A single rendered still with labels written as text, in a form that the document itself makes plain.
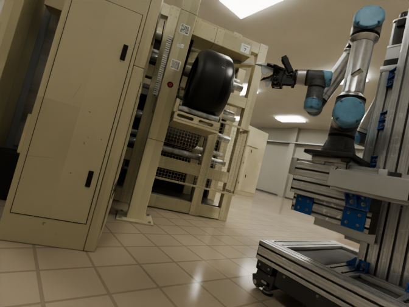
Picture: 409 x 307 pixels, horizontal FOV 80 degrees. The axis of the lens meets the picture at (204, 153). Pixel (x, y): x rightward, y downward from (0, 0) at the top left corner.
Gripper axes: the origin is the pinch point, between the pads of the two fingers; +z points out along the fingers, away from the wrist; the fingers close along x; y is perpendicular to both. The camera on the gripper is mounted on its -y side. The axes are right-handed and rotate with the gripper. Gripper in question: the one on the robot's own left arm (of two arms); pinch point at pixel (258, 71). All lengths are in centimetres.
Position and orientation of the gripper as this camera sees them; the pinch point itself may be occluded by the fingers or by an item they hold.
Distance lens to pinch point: 138.4
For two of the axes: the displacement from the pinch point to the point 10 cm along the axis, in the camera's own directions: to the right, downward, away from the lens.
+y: -3.0, 9.4, -1.8
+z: -8.8, -1.9, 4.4
